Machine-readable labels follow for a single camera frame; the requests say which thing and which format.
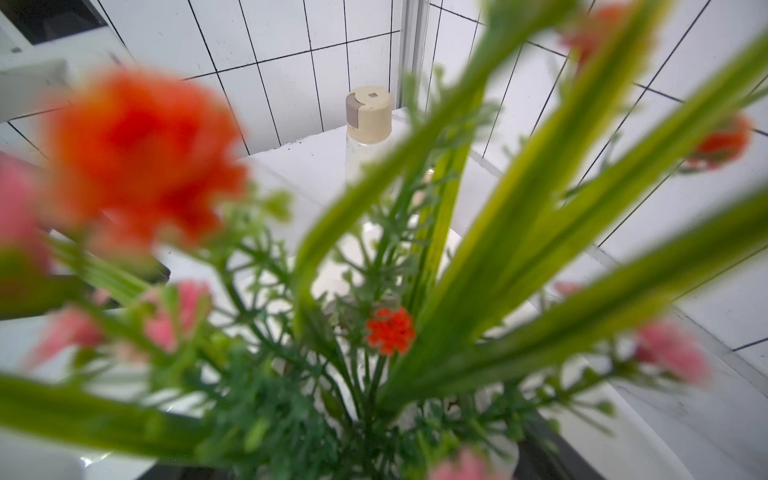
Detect beige cap white bottle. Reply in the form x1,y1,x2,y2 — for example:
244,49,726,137
345,86,392,185

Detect potted gypsophila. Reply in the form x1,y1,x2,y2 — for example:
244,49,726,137
1,1,767,479

